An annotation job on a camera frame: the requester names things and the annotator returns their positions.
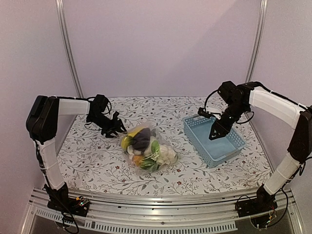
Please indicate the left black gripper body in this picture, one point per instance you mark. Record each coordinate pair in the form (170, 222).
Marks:
(102, 121)

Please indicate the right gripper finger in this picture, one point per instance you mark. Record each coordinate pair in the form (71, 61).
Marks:
(221, 132)
(214, 133)

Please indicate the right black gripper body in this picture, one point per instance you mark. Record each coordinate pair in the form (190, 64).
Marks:
(223, 123)

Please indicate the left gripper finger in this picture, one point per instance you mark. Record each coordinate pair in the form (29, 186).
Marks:
(109, 133)
(118, 127)

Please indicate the clear zip top bag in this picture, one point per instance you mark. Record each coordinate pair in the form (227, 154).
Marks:
(152, 151)

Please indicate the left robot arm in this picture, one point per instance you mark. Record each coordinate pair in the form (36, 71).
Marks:
(42, 125)

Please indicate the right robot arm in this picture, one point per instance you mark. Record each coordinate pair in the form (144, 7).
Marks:
(276, 135)

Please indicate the yellow fake bell pepper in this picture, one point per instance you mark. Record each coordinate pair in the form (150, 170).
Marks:
(126, 142)

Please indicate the purple fake eggplant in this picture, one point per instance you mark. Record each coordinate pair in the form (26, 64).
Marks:
(142, 139)

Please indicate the orange green fake fruit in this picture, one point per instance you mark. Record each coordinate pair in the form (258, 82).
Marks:
(144, 163)

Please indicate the white fake cauliflower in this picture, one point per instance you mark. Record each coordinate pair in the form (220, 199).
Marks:
(167, 155)

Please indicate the light blue plastic basket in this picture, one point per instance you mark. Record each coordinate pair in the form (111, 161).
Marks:
(213, 152)

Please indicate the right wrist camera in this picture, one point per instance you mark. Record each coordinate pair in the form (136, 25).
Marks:
(203, 113)

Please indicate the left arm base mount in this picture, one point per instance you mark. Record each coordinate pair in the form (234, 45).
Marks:
(76, 206)

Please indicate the aluminium rail frame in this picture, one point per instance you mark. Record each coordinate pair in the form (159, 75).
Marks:
(183, 214)

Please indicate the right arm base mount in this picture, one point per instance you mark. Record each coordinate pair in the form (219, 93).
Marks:
(246, 206)

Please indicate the right aluminium corner post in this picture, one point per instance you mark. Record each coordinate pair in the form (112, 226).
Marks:
(257, 40)

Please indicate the aluminium corner post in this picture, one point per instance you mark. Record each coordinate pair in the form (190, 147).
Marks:
(67, 47)
(257, 40)

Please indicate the left aluminium corner post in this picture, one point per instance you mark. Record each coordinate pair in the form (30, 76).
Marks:
(67, 47)

